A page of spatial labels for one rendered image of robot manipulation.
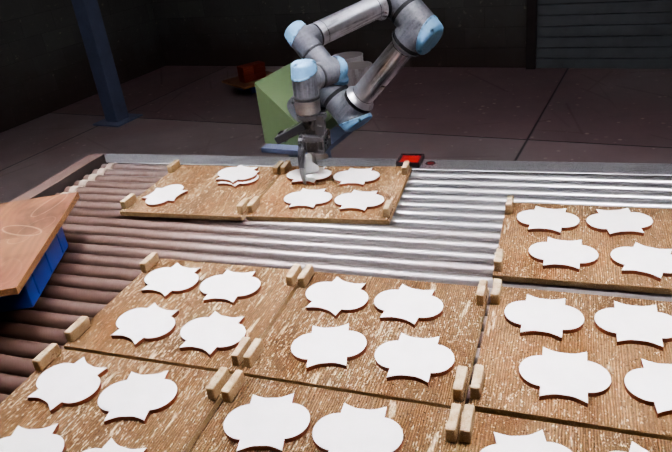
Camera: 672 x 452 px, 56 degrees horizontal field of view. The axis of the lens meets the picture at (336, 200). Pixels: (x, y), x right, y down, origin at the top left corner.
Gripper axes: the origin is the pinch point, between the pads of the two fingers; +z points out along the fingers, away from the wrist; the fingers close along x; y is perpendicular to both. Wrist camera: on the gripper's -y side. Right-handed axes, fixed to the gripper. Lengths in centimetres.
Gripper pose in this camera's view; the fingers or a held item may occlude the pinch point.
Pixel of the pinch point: (308, 174)
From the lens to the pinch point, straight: 194.0
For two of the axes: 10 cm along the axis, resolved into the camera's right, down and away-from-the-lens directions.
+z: 0.8, 8.9, 4.4
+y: 9.6, 0.5, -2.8
